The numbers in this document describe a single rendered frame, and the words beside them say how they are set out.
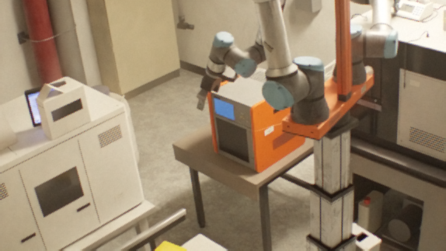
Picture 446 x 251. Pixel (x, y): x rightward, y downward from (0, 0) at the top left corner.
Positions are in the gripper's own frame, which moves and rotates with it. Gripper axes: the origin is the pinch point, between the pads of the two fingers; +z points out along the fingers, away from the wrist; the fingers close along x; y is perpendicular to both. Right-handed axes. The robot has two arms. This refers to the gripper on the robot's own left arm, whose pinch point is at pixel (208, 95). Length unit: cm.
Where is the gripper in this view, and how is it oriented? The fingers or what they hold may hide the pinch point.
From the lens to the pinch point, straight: 239.1
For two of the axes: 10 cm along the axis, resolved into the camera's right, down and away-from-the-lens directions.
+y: -8.7, -4.5, 1.9
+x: -4.4, 5.6, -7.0
